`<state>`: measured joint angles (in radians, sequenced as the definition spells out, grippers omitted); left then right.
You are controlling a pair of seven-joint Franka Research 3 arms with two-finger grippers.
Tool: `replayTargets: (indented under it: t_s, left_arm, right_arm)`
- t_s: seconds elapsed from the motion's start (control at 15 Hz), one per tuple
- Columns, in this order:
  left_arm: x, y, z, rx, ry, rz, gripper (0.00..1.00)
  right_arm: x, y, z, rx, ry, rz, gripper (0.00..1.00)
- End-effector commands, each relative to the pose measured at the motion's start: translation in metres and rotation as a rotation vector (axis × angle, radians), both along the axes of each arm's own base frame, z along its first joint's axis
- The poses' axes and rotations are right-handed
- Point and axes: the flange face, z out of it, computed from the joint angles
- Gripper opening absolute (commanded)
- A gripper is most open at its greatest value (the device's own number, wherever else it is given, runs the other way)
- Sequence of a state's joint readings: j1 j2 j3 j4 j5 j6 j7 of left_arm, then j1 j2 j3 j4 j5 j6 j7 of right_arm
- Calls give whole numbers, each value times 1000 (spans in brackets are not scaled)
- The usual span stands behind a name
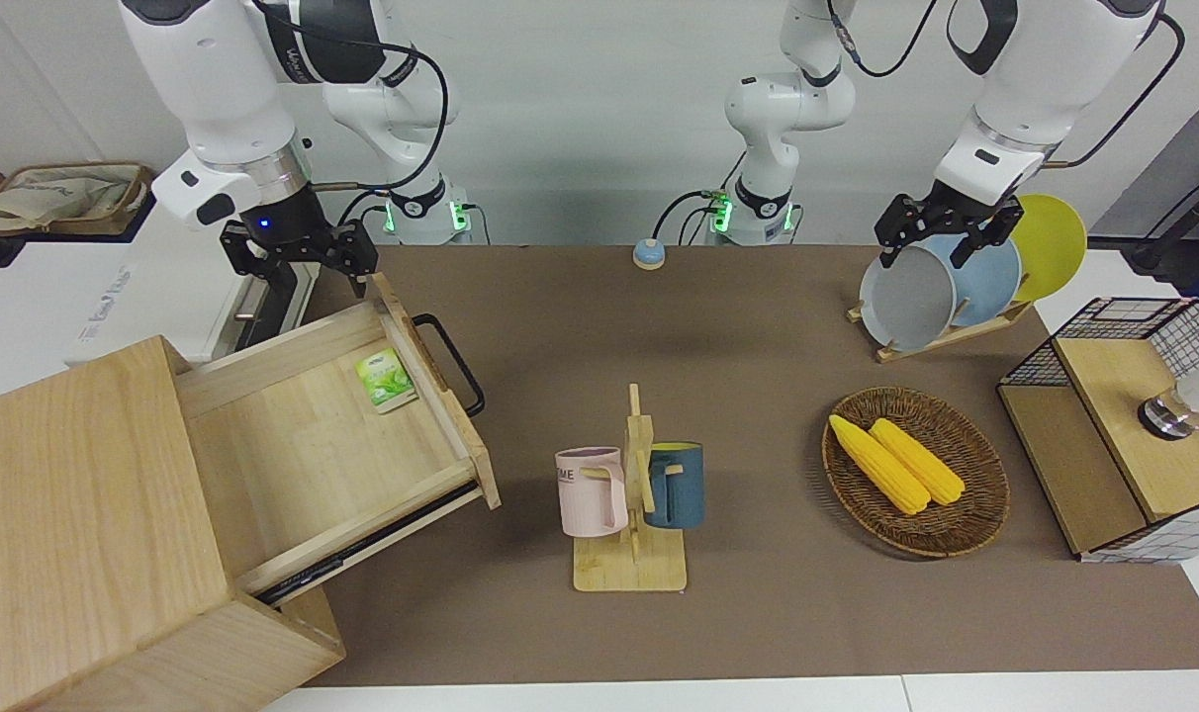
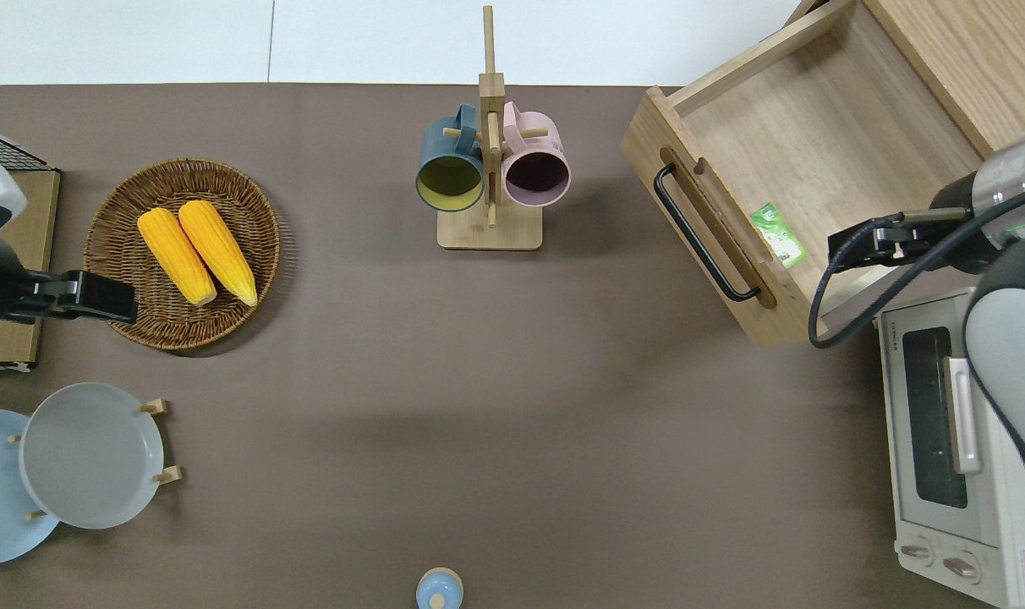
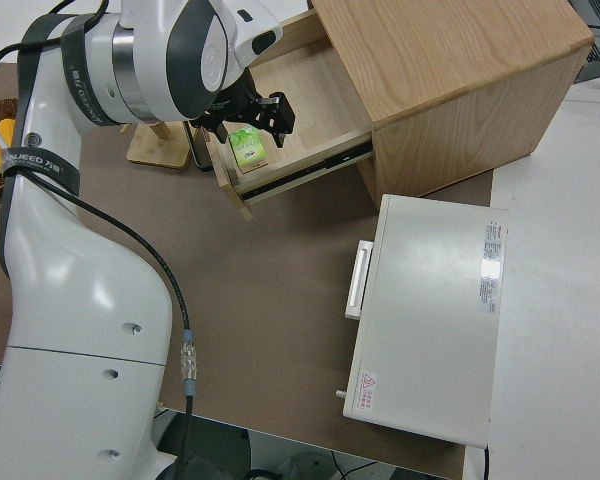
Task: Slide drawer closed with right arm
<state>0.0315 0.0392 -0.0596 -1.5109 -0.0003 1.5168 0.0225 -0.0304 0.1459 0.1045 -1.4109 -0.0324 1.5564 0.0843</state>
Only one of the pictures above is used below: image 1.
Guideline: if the brown wicker tray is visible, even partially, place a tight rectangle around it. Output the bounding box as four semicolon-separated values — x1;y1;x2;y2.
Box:
821;387;1011;559

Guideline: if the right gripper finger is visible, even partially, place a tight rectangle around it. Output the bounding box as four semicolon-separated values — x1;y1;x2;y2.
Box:
334;220;379;298
222;222;264;280

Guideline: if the white toaster oven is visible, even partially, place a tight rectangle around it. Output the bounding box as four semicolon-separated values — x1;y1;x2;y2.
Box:
65;193;321;369

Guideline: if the black stand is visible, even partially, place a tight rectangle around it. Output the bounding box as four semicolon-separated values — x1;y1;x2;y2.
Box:
1089;163;1199;288

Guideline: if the black metal drawer handle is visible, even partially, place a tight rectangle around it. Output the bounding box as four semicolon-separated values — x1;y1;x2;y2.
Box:
412;313;487;418

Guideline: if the wooden mug rack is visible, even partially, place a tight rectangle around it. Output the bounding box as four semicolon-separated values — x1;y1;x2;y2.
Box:
572;384;688;594

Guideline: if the light blue plate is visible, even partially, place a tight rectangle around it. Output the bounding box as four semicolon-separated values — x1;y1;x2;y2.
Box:
924;234;1023;328

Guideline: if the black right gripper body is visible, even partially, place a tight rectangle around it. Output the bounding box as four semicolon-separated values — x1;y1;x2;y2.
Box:
235;183;341;266

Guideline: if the pink mug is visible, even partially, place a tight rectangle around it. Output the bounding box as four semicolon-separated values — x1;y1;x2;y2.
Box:
555;447;629;538

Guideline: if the brown table mat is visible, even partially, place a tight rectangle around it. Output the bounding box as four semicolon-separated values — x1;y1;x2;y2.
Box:
303;244;1199;688

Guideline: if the wire and wood shelf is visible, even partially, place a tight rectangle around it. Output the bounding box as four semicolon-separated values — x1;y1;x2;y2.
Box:
997;297;1199;565

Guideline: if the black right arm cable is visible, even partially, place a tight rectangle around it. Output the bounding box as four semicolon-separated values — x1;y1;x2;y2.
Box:
253;0;452;194

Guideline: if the light wooden cabinet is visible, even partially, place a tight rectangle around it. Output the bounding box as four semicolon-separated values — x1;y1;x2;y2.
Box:
0;336;346;712

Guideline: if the wooden plate rack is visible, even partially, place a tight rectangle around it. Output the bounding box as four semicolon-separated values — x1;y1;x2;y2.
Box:
847;300;1034;364

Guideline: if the yellow corn cob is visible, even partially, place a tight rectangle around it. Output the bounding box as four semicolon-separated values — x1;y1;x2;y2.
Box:
869;418;967;506
828;414;932;516

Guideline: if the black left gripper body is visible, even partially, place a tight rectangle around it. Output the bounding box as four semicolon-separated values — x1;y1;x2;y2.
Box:
901;183;1022;243

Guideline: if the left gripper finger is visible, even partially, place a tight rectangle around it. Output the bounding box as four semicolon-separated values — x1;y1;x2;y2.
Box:
951;232;1001;270
876;196;915;270

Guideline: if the grey plate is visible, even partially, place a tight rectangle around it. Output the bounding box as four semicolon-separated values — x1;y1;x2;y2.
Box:
859;245;958;353

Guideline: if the dark blue mug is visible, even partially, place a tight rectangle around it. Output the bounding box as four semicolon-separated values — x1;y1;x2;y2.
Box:
645;441;705;530

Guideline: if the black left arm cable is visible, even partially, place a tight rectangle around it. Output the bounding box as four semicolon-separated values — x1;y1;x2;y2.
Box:
1040;10;1186;169

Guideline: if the light wooden drawer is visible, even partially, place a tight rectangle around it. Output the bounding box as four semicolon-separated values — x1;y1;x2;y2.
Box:
174;272;502;606

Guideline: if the wicker basket with cloth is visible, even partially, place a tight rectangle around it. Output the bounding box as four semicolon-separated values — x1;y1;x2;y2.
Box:
0;161;155;236

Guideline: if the yellow plate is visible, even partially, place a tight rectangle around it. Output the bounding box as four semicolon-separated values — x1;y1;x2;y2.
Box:
1010;194;1088;304

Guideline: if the frosted glass with metal base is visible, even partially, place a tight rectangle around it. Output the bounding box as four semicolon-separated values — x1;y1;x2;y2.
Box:
1139;371;1199;441

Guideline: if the green tea bag packet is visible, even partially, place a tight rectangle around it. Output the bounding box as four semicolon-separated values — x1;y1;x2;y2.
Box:
354;348;418;414

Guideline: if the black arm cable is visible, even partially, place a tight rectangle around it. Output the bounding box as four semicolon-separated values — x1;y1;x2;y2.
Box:
1040;10;1186;169
253;0;452;194

